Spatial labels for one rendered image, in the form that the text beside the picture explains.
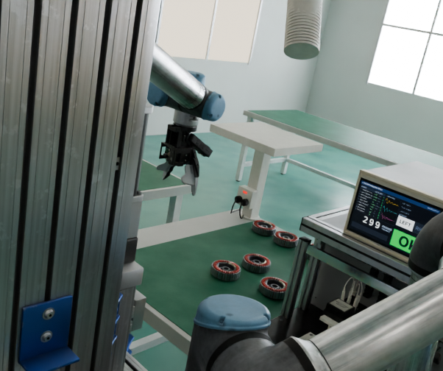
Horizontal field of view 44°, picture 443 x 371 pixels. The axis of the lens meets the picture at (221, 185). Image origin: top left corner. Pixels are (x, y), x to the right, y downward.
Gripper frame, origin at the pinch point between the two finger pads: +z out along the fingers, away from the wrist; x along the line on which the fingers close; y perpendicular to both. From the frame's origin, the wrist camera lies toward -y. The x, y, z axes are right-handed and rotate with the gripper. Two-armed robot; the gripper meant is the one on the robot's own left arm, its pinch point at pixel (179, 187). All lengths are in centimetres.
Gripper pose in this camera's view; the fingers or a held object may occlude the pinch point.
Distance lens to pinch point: 169.1
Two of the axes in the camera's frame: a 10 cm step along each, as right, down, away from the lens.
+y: -7.0, 0.9, -7.1
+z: -1.8, 9.3, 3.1
